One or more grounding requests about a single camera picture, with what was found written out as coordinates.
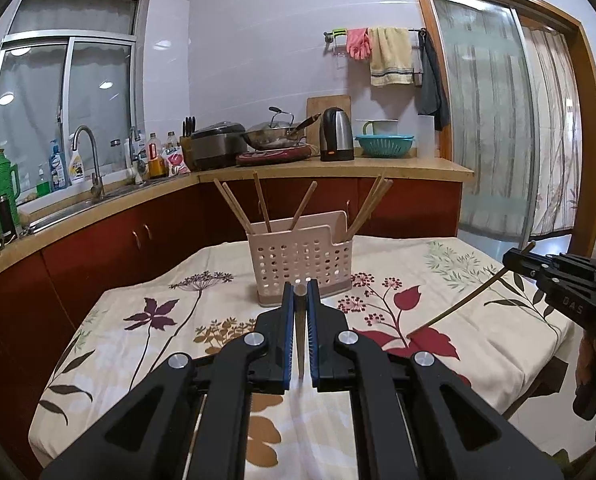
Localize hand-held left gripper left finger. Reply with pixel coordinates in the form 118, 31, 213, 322
40, 281, 296, 480

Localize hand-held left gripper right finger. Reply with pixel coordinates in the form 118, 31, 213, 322
305, 280, 564, 480

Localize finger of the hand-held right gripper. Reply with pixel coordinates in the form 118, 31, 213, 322
548, 254, 596, 291
503, 247, 596, 329

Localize wooden chopstick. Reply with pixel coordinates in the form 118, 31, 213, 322
294, 284, 309, 378
291, 181, 319, 231
253, 172, 273, 233
407, 241, 536, 336
221, 181, 253, 227
350, 179, 393, 242
347, 176, 383, 241
213, 178, 253, 235

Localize beige perforated utensil holder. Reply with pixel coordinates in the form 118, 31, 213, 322
246, 210, 353, 308

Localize person's right hand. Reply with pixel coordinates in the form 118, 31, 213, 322
579, 332, 596, 386

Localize floral tablecloth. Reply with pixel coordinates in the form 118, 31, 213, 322
28, 235, 576, 480

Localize patterned curtain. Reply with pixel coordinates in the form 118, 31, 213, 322
520, 25, 586, 238

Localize wooden framed glass door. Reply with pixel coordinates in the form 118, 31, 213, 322
409, 0, 596, 261

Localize translucent plastic jug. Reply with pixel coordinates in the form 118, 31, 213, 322
417, 115, 437, 158

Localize red induction cooker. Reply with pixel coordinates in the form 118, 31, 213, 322
236, 144, 316, 167

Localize teal plastic colander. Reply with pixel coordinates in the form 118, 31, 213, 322
354, 134, 413, 158

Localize dark grey cloth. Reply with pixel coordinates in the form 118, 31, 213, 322
417, 32, 450, 131

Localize steel wok with lid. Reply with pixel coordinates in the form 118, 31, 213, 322
243, 106, 323, 150

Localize grey rice cooker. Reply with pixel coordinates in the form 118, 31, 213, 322
190, 121, 249, 171

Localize steel electric kettle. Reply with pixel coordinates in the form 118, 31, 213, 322
319, 107, 355, 162

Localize pink food packet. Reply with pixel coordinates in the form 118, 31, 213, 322
162, 149, 189, 177

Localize knife block with knives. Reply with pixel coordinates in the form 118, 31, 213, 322
180, 116, 199, 171

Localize orange oil bottle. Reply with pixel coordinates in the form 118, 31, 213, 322
148, 133, 163, 178

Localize wooden cutting board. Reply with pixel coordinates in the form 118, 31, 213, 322
306, 95, 352, 146

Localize clear condiment bottle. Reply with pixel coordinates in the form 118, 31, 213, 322
128, 127, 146, 171

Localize yellow towel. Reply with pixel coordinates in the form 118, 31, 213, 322
368, 27, 415, 87

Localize steel kitchen sink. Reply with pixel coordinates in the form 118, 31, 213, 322
20, 180, 143, 233

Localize steel kitchen faucet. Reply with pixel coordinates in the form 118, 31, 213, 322
72, 126, 104, 197

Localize white spray bottle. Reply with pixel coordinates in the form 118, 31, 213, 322
68, 134, 86, 183

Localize pink rubber gloves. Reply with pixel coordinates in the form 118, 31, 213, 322
346, 28, 372, 61

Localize blue label dish soap bottle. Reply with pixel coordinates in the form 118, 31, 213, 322
49, 140, 69, 190

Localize black bottle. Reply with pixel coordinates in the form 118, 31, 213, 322
0, 194, 18, 246

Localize green thermos flask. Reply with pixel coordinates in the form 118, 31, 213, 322
0, 148, 23, 226

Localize sliding glass window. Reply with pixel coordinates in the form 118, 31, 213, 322
0, 0, 151, 196

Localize white mug with green handle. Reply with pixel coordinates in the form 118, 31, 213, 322
362, 119, 399, 137

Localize wall towel rack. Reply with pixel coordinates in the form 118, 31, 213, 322
323, 27, 426, 56

